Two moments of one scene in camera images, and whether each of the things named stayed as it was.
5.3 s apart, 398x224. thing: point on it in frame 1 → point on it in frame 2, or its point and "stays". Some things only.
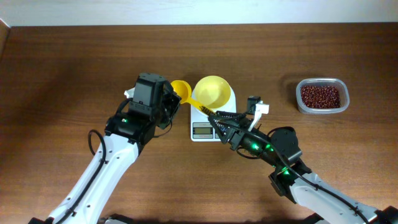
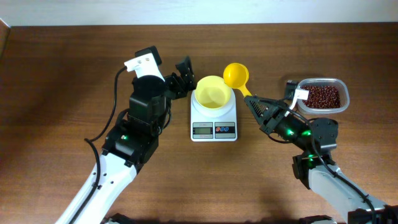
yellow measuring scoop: [184, 90] → [236, 76]
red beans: [321, 97] stays
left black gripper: [171, 104] → [175, 84]
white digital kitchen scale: [201, 129] stays
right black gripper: [232, 134] → [269, 117]
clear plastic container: [322, 95] stays
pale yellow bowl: [213, 91] stays
